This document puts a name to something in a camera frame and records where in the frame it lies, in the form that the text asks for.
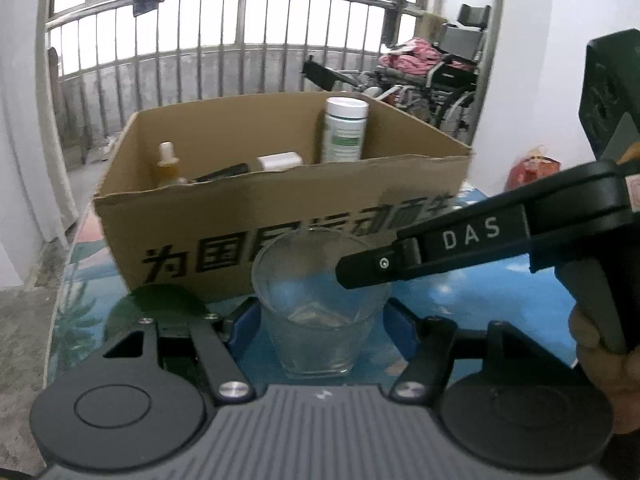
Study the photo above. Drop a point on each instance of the pink clothes pile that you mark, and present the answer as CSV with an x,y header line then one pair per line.
x,y
418,56

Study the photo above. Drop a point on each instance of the red plastic bag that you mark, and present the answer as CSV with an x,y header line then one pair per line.
x,y
535,165

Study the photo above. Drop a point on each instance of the white curtain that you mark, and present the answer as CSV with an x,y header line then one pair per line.
x,y
30,119

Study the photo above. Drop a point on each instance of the dark green round bottle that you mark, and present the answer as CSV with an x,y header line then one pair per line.
x,y
166,304

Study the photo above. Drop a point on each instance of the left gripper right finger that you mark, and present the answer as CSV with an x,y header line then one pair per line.
x,y
426,345

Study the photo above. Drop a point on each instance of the white supplement bottle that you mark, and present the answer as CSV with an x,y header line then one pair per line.
x,y
345,124

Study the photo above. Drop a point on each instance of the green dropper bottle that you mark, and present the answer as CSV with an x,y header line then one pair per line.
x,y
167,167

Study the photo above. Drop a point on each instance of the white small box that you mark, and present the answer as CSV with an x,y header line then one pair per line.
x,y
280,161

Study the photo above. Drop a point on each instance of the person right hand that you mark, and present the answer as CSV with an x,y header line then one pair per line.
x,y
616,375

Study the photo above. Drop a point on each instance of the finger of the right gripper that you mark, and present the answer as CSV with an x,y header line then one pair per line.
x,y
481,233

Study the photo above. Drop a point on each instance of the clear glass cup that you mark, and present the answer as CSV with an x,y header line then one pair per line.
x,y
317,326

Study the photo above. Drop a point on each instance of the wheelchair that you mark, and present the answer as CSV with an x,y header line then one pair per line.
x,y
444,98

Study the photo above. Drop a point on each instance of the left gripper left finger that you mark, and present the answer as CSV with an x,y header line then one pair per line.
x,y
205,350

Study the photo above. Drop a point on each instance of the black matte cylinder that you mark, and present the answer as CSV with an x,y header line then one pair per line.
x,y
231,171

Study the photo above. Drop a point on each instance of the large cardboard box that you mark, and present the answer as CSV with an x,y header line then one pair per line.
x,y
205,236

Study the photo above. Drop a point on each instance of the metal balcony railing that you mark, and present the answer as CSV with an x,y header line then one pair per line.
x,y
108,63

